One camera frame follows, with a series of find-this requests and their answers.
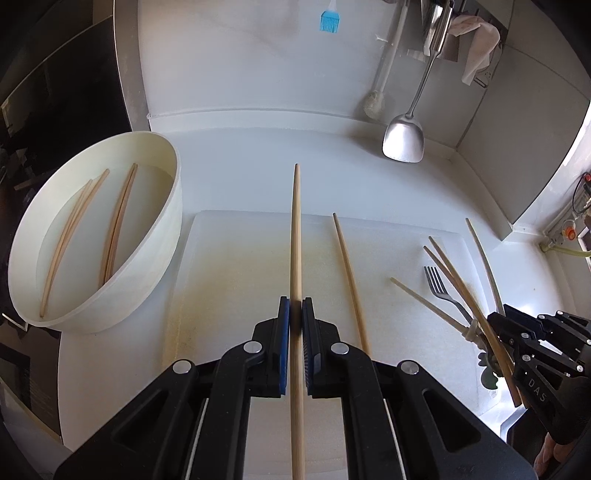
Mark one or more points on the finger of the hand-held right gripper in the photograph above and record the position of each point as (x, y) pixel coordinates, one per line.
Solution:
(535, 378)
(568, 337)

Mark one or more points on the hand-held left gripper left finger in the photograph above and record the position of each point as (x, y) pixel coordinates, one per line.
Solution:
(284, 341)

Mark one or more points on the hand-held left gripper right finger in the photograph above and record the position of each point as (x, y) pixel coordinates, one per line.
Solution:
(307, 341)

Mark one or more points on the wooden chopstick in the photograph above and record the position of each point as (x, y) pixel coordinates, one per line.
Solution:
(351, 277)
(113, 230)
(102, 177)
(123, 203)
(425, 300)
(438, 265)
(482, 258)
(295, 230)
(87, 185)
(455, 277)

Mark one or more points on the white round bowl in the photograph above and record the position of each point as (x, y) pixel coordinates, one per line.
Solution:
(152, 258)

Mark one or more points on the person's right hand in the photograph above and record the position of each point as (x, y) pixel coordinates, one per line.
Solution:
(554, 452)

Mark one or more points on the small green white utensil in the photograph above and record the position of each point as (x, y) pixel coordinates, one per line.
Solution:
(489, 378)

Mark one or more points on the white cutting board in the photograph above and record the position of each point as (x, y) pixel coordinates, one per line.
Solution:
(231, 277)

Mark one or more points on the red knob gas valve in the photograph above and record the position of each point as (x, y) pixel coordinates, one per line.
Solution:
(570, 233)

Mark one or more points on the metal fork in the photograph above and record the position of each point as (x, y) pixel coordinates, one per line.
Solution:
(436, 286)

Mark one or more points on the metal spatula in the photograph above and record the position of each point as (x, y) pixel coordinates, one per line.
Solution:
(404, 138)

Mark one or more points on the white dish brush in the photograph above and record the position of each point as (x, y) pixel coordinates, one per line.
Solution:
(371, 104)

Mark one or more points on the pale hanging cloth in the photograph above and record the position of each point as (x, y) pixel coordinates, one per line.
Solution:
(480, 46)

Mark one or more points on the blue silicone brush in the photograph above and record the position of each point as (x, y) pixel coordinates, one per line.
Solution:
(328, 22)

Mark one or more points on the dark kitchen appliance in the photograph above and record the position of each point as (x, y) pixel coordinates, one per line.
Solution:
(46, 92)

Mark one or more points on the steel wall rack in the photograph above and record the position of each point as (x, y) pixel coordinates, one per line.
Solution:
(431, 14)

